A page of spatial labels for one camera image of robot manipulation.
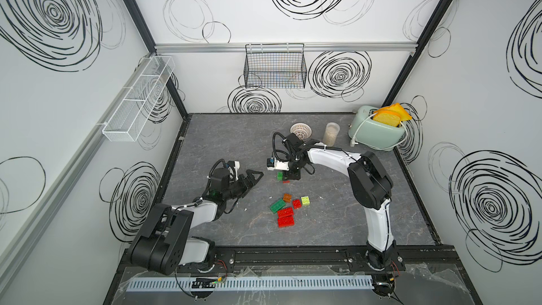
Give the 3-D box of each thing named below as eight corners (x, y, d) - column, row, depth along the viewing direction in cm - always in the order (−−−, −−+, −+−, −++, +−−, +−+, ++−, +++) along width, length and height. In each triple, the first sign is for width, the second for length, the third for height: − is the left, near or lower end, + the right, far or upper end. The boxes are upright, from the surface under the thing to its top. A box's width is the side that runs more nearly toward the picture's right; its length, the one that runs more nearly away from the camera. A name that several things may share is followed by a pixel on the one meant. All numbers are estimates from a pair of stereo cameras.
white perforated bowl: (290, 133, 113) (291, 127, 110) (295, 126, 117) (296, 120, 113) (308, 141, 110) (309, 135, 106) (312, 133, 114) (314, 127, 110)
